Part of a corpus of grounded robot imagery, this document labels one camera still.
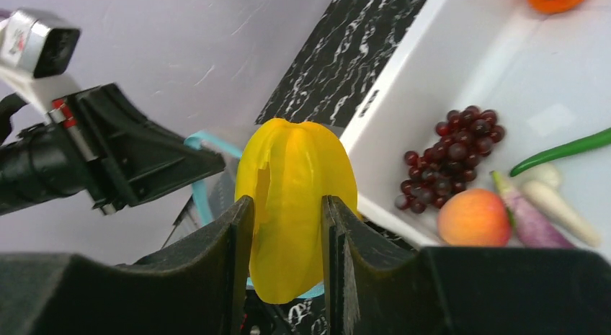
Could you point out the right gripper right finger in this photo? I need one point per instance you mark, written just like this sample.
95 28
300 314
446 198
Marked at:
375 287

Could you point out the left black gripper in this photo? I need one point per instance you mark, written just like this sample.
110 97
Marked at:
132 159

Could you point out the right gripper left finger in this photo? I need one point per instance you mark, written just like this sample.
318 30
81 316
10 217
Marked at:
194 286

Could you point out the clear zip top bag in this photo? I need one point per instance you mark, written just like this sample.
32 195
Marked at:
212 196

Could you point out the yellow green starfruit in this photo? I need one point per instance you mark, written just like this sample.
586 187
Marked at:
287 168

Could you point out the orange peach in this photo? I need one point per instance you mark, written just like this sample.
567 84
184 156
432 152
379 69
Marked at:
475 217

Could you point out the dark red grape bunch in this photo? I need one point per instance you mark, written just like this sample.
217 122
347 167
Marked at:
445 169

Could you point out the purple toy eggplant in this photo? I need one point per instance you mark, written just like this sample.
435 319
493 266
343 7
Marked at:
531 227

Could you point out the white radish toy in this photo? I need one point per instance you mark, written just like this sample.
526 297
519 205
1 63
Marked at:
540 185

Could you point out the white plastic bin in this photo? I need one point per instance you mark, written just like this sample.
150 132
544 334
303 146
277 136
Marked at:
548 77

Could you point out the green onion stalk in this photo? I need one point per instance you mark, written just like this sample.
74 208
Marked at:
582 145

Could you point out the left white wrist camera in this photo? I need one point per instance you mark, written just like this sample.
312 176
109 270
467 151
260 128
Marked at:
36 49

